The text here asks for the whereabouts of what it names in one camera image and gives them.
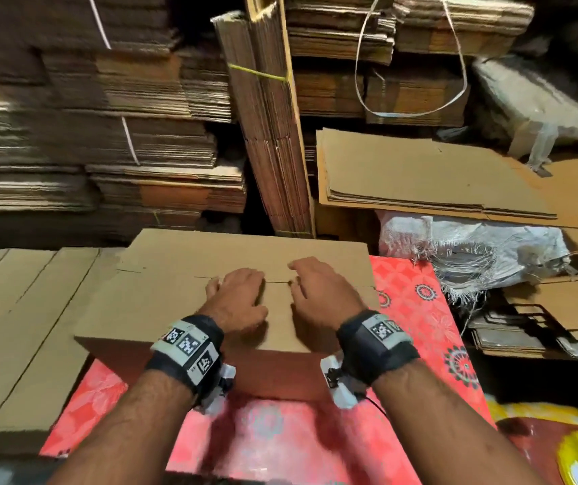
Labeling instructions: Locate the person's left hand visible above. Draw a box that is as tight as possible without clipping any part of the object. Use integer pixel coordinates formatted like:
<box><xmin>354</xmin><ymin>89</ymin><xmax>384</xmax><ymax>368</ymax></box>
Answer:
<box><xmin>196</xmin><ymin>267</ymin><xmax>270</xmax><ymax>336</ymax></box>

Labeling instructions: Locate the person's right hand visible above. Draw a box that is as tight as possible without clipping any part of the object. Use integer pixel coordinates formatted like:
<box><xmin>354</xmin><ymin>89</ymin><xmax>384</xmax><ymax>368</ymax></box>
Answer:
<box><xmin>287</xmin><ymin>256</ymin><xmax>369</xmax><ymax>332</ymax></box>

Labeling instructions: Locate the dark brown cardboard box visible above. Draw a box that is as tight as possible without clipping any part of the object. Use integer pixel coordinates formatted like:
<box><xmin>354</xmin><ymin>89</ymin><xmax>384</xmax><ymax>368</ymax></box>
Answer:
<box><xmin>314</xmin><ymin>201</ymin><xmax>381</xmax><ymax>243</ymax></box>

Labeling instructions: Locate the small brown cardboard box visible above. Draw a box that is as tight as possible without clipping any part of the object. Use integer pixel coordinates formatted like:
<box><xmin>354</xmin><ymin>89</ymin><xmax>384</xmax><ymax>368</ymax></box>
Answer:
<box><xmin>319</xmin><ymin>191</ymin><xmax>561</xmax><ymax>226</ymax></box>

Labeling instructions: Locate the yellow-tied cardboard bundle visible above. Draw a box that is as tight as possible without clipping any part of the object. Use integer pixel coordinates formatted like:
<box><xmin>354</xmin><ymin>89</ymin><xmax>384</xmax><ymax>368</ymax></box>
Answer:
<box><xmin>211</xmin><ymin>0</ymin><xmax>315</xmax><ymax>238</ymax></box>

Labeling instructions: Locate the low pile of cardboard sheets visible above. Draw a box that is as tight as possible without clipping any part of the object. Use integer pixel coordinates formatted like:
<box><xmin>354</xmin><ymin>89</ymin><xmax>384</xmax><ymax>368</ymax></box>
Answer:
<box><xmin>465</xmin><ymin>272</ymin><xmax>578</xmax><ymax>360</ymax></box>

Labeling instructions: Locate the wall of cardboard stacks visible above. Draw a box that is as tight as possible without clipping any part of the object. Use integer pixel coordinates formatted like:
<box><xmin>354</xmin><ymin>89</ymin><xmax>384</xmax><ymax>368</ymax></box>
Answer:
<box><xmin>0</xmin><ymin>0</ymin><xmax>578</xmax><ymax>249</ymax></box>

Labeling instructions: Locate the person's left forearm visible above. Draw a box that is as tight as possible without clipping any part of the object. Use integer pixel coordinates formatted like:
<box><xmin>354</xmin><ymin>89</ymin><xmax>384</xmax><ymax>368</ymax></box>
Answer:
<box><xmin>46</xmin><ymin>370</ymin><xmax>194</xmax><ymax>485</ymax></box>

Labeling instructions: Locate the person's right forearm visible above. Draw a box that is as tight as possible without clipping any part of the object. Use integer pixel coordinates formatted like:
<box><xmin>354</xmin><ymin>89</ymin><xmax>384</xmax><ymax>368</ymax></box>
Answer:
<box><xmin>370</xmin><ymin>360</ymin><xmax>548</xmax><ymax>485</ymax></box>

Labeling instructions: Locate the red patterned table cloth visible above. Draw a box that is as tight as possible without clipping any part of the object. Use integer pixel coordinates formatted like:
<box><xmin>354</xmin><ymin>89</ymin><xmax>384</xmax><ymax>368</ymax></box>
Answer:
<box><xmin>38</xmin><ymin>255</ymin><xmax>495</xmax><ymax>485</ymax></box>

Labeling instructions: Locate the white woven sack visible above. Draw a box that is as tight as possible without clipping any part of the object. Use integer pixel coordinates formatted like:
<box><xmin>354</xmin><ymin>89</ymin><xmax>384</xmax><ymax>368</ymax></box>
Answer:
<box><xmin>378</xmin><ymin>209</ymin><xmax>573</xmax><ymax>304</ymax></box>

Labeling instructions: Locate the red plastic stool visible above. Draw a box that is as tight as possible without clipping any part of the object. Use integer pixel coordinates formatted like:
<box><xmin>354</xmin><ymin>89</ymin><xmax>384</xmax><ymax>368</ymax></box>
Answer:
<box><xmin>491</xmin><ymin>414</ymin><xmax>578</xmax><ymax>485</ymax></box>

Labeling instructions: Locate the white plastic sack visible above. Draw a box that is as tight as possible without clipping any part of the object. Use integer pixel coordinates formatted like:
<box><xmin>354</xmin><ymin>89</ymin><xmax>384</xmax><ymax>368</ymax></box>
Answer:
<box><xmin>471</xmin><ymin>55</ymin><xmax>578</xmax><ymax>172</ymax></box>

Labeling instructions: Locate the black left wrist strap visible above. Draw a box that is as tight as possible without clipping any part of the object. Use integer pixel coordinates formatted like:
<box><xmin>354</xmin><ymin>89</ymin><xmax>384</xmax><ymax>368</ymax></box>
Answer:
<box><xmin>146</xmin><ymin>314</ymin><xmax>226</xmax><ymax>397</ymax></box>

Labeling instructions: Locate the black wrist strap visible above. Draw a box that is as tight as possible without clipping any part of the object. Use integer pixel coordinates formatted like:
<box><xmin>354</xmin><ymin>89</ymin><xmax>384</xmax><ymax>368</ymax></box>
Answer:
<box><xmin>146</xmin><ymin>314</ymin><xmax>226</xmax><ymax>397</ymax></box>
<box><xmin>335</xmin><ymin>309</ymin><xmax>422</xmax><ymax>388</ymax></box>

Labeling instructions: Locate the black right wrist strap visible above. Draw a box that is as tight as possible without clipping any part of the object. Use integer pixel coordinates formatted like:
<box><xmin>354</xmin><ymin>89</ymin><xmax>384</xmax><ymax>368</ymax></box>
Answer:
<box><xmin>335</xmin><ymin>309</ymin><xmax>422</xmax><ymax>388</ymax></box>

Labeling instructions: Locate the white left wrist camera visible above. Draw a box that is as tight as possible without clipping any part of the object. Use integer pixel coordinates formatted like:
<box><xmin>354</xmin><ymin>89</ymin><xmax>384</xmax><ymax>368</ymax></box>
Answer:
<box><xmin>196</xmin><ymin>360</ymin><xmax>238</xmax><ymax>415</ymax></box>

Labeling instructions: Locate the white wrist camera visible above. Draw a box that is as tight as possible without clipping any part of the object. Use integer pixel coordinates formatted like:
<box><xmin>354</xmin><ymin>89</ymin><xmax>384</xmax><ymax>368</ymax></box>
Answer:
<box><xmin>319</xmin><ymin>353</ymin><xmax>363</xmax><ymax>410</ymax></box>
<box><xmin>196</xmin><ymin>360</ymin><xmax>238</xmax><ymax>415</ymax></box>

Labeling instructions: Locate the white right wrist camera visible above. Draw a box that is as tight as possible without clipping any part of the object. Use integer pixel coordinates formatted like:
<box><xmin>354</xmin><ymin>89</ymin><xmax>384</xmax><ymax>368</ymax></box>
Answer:
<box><xmin>319</xmin><ymin>353</ymin><xmax>363</xmax><ymax>410</ymax></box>

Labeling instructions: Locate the white plastic strap loop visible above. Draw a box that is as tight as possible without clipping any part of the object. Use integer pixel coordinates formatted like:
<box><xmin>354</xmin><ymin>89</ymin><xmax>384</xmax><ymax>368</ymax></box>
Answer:
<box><xmin>354</xmin><ymin>0</ymin><xmax>469</xmax><ymax>120</ymax></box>

